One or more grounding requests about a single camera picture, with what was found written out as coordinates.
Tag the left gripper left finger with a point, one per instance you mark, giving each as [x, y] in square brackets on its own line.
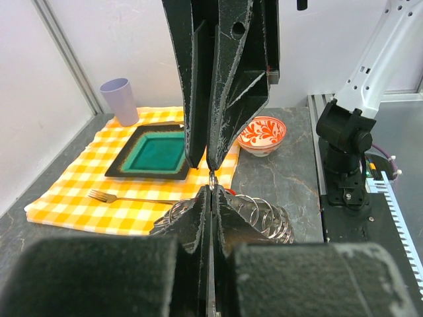
[158, 275]

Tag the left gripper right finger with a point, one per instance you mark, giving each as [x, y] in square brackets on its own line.
[256, 277]

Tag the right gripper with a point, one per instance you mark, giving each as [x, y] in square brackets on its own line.
[247, 46]

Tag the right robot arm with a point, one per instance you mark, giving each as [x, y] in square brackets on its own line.
[347, 120]

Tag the gold fork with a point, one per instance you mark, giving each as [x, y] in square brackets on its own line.
[110, 198]

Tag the lilac cup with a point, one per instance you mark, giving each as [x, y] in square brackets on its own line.
[119, 97]

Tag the green square plate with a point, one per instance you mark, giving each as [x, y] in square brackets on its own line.
[152, 151]

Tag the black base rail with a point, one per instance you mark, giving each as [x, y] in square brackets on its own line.
[355, 211]

